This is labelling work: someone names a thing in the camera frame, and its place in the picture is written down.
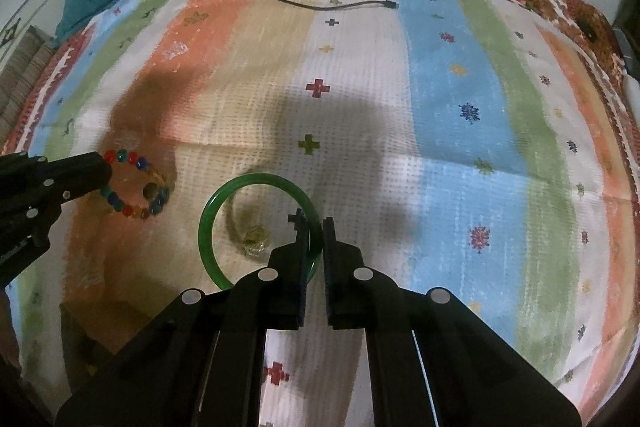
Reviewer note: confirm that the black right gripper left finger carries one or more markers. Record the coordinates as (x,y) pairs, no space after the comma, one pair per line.
(200,361)

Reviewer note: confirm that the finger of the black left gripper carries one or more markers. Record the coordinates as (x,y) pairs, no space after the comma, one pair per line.
(70,174)

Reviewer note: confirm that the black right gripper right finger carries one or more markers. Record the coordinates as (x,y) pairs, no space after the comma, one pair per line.
(432,361)

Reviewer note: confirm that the green jade bangle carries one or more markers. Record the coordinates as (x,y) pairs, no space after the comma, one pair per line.
(223,193)

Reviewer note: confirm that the striped brown cushion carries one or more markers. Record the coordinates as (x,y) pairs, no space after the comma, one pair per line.
(20,74)

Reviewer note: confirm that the striped colourful bed cloth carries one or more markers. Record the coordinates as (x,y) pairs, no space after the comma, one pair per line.
(457,143)

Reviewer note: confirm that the white pillow at edge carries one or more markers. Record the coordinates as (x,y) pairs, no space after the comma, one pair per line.
(631,85)

